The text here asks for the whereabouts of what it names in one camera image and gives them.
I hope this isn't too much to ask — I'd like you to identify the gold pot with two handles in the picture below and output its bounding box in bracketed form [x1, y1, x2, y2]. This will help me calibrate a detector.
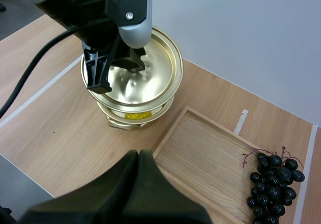
[96, 93, 177, 132]

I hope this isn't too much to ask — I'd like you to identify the bunch of dark toy grapes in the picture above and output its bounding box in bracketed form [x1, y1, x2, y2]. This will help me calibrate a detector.
[241, 146, 306, 224]

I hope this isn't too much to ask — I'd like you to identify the shallow wooden tray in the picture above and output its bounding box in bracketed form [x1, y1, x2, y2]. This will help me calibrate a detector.
[152, 105, 305, 224]

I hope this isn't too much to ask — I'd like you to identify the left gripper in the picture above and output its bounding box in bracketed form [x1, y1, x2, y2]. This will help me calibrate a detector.
[36, 0, 146, 94]

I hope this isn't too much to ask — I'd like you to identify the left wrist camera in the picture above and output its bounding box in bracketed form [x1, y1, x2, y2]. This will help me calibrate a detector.
[104, 0, 153, 48]

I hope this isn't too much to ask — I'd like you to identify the black cable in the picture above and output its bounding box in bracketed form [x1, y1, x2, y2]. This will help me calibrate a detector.
[0, 18, 113, 119]

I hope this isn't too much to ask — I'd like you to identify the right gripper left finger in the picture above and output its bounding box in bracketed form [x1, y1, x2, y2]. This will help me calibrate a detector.
[18, 150, 139, 224]

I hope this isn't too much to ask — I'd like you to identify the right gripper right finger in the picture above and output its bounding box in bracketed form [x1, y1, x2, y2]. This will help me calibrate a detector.
[122, 149, 212, 224]

